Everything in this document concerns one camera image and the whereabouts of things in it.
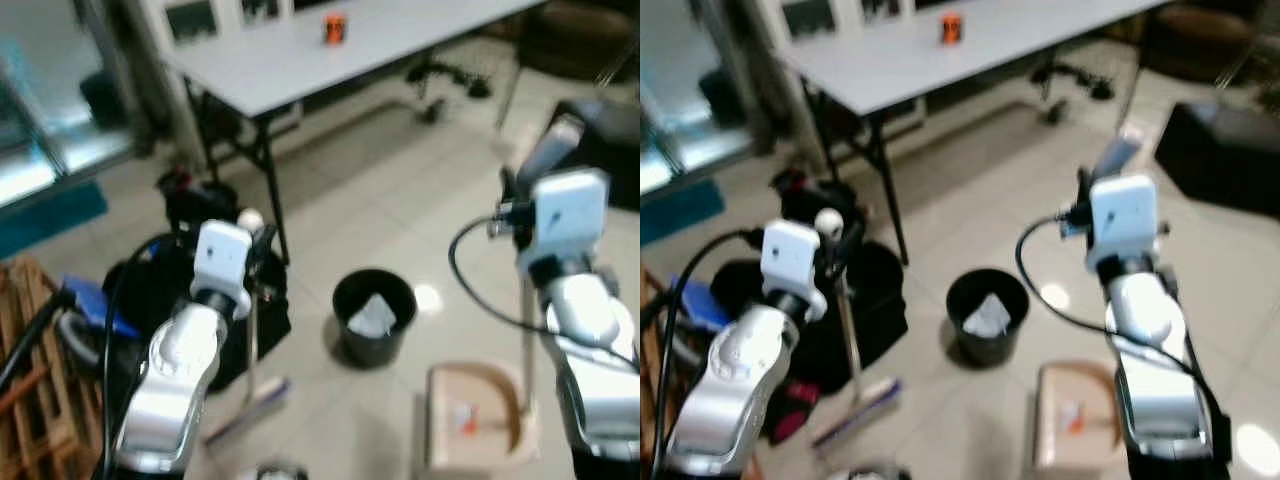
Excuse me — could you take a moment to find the broom with white knob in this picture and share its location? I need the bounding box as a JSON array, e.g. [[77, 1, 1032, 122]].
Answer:
[[810, 208, 903, 449], [204, 207, 293, 447]]

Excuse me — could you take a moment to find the beige long-handled dustpan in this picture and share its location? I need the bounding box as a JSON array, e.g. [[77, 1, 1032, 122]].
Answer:
[[424, 113, 587, 471], [1034, 125, 1145, 473]]

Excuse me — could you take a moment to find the teal floor mat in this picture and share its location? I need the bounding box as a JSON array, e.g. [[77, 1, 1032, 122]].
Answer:
[[0, 180, 109, 261], [640, 178, 727, 247]]

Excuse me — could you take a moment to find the large black bag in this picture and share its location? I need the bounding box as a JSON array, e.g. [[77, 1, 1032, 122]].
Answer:
[[712, 238, 909, 395], [103, 233, 293, 393]]

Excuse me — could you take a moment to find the small black bag red trim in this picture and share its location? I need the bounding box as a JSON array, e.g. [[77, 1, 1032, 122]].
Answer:
[[154, 167, 243, 237], [770, 166, 851, 227]]

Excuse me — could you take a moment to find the black round trash bin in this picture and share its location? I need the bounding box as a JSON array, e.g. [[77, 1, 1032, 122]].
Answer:
[[945, 267, 1032, 369], [331, 268, 420, 370]]

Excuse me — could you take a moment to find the white crumpled paper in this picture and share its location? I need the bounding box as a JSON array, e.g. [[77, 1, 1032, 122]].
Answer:
[[346, 293, 399, 339], [962, 293, 1013, 339]]

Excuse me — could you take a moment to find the black office chair base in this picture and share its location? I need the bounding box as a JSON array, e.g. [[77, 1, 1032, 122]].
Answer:
[[1030, 56, 1117, 127], [404, 56, 494, 127]]

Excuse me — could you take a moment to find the blue plastic item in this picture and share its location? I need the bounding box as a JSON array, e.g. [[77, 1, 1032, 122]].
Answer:
[[58, 275, 139, 343], [668, 275, 731, 333]]

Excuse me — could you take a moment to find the black ottoman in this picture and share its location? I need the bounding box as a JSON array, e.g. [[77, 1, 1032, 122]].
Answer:
[[1154, 102, 1280, 216]]

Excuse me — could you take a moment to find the pink and black item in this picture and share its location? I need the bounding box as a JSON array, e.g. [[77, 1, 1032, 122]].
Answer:
[[764, 380, 823, 447]]

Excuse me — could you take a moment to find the wooden pallet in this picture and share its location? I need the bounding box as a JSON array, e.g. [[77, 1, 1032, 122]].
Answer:
[[0, 254, 105, 480], [640, 265, 669, 480]]

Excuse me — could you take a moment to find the dark brown sofa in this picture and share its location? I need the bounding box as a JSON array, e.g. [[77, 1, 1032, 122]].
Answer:
[[518, 0, 641, 85], [1140, 0, 1280, 87]]

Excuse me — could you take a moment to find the white folding table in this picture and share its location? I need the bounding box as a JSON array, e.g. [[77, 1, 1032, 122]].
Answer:
[[163, 0, 549, 263], [778, 0, 1171, 266]]

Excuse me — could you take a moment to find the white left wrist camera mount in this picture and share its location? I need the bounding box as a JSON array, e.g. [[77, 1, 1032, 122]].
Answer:
[[190, 220, 254, 317], [760, 219, 828, 321]]

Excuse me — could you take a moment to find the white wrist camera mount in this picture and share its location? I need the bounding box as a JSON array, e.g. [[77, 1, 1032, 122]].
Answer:
[[190, 220, 254, 317], [1086, 175, 1161, 271], [760, 219, 828, 321], [518, 168, 611, 273]]

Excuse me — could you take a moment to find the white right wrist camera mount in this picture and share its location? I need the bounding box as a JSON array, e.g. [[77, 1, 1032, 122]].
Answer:
[[518, 168, 611, 273], [1086, 175, 1161, 271]]

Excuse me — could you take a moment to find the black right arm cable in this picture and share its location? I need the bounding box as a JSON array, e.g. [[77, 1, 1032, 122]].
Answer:
[[447, 214, 641, 373], [1014, 214, 1233, 446]]

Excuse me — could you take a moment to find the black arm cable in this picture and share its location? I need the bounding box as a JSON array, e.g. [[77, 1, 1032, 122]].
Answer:
[[1014, 214, 1233, 446], [447, 214, 641, 373], [648, 228, 767, 480], [0, 234, 193, 480]]

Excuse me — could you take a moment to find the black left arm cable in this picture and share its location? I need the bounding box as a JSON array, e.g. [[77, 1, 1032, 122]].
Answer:
[[0, 234, 193, 480], [648, 228, 767, 480]]

